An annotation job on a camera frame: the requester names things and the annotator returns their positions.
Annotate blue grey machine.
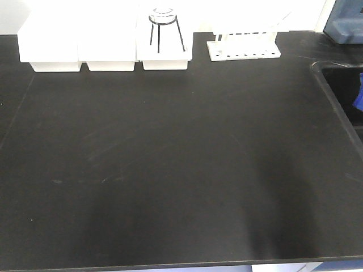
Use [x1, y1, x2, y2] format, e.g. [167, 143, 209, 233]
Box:
[323, 0, 362, 44]

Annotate blue microfiber cloth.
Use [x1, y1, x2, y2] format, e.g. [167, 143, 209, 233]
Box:
[352, 73, 363, 111]

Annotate glass flask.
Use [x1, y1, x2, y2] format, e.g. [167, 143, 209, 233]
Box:
[149, 7, 176, 24]

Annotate white plastic bin middle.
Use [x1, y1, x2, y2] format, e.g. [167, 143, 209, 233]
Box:
[77, 11, 137, 71]

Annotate white plastic bin left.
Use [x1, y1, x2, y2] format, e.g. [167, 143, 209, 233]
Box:
[17, 11, 82, 73]

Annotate black wire tripod stand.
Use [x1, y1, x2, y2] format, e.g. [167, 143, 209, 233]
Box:
[148, 12, 187, 54]

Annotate white plastic bin right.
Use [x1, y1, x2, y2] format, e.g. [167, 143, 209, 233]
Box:
[136, 5, 193, 70]

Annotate white test tube rack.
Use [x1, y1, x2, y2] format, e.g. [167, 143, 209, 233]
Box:
[206, 11, 291, 62]

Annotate white plastic bin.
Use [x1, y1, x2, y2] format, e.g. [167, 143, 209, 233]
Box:
[77, 11, 137, 71]
[136, 5, 193, 70]
[17, 11, 82, 73]

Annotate black lab sink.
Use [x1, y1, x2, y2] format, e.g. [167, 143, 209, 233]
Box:
[311, 61, 362, 150]

